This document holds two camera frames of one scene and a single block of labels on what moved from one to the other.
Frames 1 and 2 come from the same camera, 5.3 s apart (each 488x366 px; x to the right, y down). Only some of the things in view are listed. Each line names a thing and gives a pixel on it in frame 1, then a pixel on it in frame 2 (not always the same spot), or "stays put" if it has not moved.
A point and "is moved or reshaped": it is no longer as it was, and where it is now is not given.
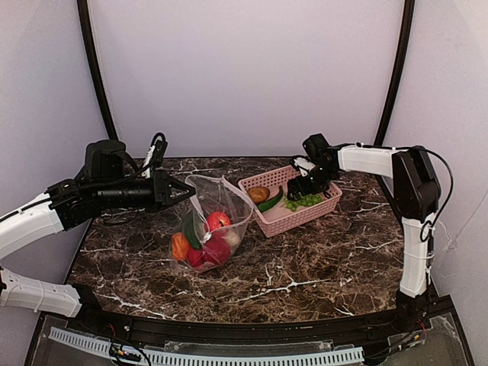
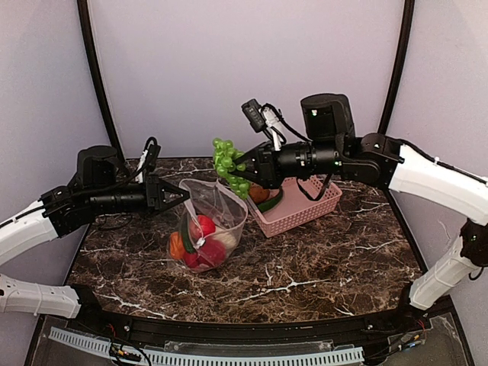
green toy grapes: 304,200 -> 226,161
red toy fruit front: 216,219 -> 207,225
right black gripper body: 303,184 -> 263,165
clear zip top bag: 210,235 stays put
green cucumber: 262,206 stays put
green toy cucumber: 191,233 is moved or reshaped
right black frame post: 399,74 stays put
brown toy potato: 258,194 stays put
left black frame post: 83,10 stays put
